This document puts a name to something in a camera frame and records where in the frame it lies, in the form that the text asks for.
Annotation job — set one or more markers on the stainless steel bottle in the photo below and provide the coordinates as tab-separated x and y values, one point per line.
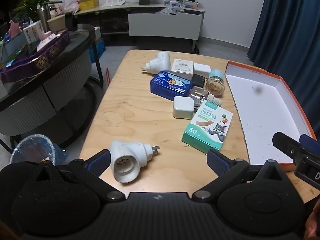
44	17

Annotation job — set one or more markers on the black oval side table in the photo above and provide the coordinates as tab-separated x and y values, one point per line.
62	80

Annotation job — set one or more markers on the clear bags in drawer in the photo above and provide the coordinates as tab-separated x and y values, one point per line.
170	10

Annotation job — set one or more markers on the toothpick jar with blue lid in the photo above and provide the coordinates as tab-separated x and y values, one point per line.
215	85

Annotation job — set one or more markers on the white barcode adapter box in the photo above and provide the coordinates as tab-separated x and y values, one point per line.
182	65

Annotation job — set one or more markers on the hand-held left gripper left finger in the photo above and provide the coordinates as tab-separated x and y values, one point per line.
98	160

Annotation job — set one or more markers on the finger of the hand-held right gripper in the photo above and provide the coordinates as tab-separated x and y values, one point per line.
310	143
285	143

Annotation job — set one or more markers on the clear bottle with beige cap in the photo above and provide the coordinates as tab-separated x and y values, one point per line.
198	95

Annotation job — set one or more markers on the purple gift box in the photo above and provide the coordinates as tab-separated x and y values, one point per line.
45	57

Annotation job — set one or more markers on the white and grey TV cabinet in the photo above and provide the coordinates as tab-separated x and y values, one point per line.
162	25

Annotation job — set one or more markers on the orange-rimmed white cardboard tray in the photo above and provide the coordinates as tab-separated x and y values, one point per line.
265	115

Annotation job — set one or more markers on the white taped box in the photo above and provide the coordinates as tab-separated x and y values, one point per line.
98	32

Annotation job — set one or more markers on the white plastic bag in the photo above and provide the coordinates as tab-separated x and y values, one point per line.
70	3

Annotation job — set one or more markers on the blue cartoon tin box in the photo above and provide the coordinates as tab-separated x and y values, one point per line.
170	83

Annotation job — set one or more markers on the cluster of clear storage boxes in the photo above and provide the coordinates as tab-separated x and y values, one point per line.
181	3

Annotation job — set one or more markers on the person's right hand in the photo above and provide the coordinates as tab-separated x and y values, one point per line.
313	226

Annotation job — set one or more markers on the white and blue carton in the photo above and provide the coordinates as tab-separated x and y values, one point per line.
33	31

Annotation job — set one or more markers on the black roll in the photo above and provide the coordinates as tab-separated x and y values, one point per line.
197	50

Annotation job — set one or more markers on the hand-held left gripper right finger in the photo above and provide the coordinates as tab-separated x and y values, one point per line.
219	162

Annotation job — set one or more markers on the leafy houseplant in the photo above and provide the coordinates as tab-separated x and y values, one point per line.
32	5

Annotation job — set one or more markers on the white charger block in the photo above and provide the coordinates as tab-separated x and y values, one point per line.
202	68

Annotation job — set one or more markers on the green cartoon bandage box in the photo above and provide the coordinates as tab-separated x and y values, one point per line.
208	127

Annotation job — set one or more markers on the red stick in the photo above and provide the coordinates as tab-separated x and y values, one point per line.
108	76

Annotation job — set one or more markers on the white plug-in adapter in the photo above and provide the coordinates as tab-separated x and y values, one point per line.
125	163
158	62

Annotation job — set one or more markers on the bin with blue liner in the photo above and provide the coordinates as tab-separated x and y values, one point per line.
30	147

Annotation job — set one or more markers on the pink flat box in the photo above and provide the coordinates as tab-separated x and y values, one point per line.
47	38

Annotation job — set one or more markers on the small black rectangular object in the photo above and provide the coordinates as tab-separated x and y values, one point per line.
198	80

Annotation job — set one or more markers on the dark blue curtain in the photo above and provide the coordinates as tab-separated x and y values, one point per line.
287	30

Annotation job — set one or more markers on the white square charger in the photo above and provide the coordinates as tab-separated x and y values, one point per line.
183	107

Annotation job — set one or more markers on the beige cardboard box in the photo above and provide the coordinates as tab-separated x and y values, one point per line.
57	23

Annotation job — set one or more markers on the yellow box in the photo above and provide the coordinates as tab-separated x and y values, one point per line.
88	3

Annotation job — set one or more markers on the blue plastic bag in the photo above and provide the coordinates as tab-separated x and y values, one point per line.
97	50

